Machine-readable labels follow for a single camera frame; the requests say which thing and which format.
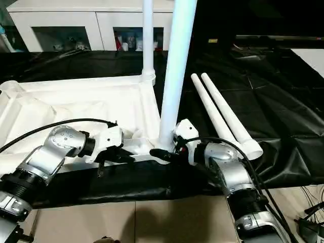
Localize white plastic table leg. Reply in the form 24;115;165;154
200;72;264;161
158;0;198;153
191;73;248;143
141;0;156;85

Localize black work mat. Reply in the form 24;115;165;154
0;49;324;210

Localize white glass door cabinet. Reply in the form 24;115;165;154
6;0;176;53

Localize long black rod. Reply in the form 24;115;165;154
235;35;324;43

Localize teal and white pole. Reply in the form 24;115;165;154
0;24;16;53

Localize flat white board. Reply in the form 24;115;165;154
291;48;324;74

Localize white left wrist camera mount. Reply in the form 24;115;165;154
86;125;125;165

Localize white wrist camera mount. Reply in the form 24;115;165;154
86;125;125;165
173;118;200;166

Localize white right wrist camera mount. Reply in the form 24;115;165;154
173;118;200;166

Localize black left wrist camera cable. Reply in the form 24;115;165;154
0;117;117;153

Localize black tangled wires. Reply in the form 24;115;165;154
295;184;324;243

